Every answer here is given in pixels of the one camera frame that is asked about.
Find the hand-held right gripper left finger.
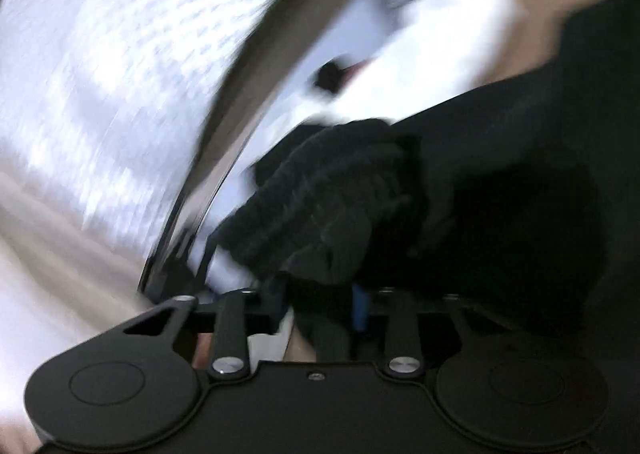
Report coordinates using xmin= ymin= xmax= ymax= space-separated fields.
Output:
xmin=122 ymin=289 xmax=289 ymax=381

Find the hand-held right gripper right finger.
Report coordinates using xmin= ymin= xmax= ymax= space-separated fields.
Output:
xmin=351 ymin=284 xmax=482 ymax=379

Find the black garment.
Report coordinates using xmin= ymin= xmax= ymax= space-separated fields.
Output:
xmin=207 ymin=0 xmax=640 ymax=365

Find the dark bar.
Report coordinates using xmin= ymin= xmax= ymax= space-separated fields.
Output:
xmin=137 ymin=0 xmax=358 ymax=299

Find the white duvet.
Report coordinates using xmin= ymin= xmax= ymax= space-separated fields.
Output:
xmin=190 ymin=0 xmax=527 ymax=295

